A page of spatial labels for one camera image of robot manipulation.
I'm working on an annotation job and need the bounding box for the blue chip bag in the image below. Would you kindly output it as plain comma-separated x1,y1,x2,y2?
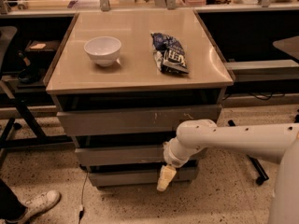
151,33,189,74

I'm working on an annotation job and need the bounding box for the grey top drawer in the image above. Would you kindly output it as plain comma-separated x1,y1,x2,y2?
57,105,221,136

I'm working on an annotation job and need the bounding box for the grey bottom drawer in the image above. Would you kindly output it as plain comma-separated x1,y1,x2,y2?
89,167,199,187

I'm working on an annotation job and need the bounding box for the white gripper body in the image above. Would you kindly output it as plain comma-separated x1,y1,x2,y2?
164,138,191,168

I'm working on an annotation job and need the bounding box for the black wheeled stand base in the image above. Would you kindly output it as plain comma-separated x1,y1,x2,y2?
227,109,299,187

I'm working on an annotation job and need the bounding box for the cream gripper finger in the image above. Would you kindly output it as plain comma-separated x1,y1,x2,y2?
157,165,177,191

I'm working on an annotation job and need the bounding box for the dark trouser leg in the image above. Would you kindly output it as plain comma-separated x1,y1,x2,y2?
0,179,26,222

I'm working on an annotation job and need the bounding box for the grey drawer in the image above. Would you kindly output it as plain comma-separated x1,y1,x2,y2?
57,105,221,136
89,167,199,187
75,145,164,166

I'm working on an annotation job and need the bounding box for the floor cable with plug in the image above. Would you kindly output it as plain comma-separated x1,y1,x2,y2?
77,171,90,224

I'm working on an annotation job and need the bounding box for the white sneaker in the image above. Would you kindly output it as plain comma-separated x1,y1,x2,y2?
3,190,61,224

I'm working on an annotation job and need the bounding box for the grey drawer cabinet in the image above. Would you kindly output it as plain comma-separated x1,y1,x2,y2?
43,8,235,190

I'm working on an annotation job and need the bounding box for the white bowl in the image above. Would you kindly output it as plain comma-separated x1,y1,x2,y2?
84,36,121,67

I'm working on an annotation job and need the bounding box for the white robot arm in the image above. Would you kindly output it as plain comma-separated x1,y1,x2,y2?
157,119,299,224

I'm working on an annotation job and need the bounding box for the dark box on shelf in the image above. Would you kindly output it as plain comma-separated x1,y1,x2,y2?
25,40,60,67

